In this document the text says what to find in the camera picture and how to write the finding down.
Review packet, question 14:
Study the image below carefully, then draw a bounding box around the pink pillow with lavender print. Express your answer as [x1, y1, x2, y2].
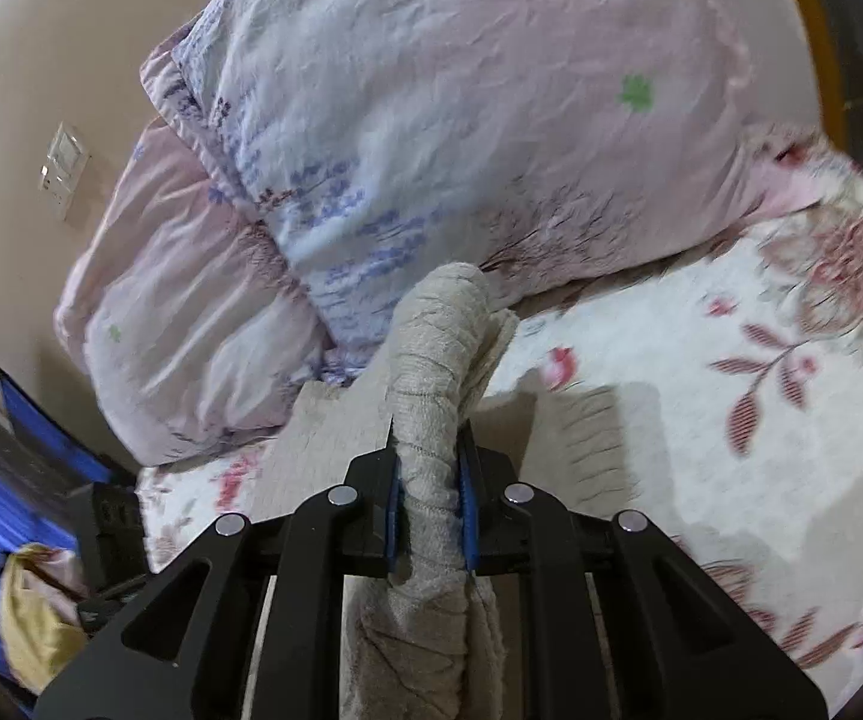
[52, 120, 343, 467]

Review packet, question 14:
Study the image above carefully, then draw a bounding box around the white wall switch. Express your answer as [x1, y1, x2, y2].
[39, 121, 92, 222]

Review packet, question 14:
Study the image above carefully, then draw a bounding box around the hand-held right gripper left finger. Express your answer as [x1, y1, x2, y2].
[32, 420, 403, 720]

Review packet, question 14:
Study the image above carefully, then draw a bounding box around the white floral bedsheet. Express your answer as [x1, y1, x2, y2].
[135, 124, 863, 713]

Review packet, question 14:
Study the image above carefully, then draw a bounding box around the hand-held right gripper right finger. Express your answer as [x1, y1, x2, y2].
[456, 435, 830, 720]

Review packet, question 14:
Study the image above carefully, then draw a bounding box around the yellow cloth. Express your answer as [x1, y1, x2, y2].
[0, 540, 92, 692]

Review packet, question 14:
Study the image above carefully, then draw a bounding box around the yellow wooden frame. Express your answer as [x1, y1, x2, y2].
[772, 0, 850, 152]

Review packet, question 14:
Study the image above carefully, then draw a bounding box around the beige cable-knit sweater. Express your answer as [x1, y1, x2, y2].
[259, 262, 631, 720]

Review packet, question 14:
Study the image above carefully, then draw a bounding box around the pink pillow with tree print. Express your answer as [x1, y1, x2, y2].
[139, 0, 826, 361]

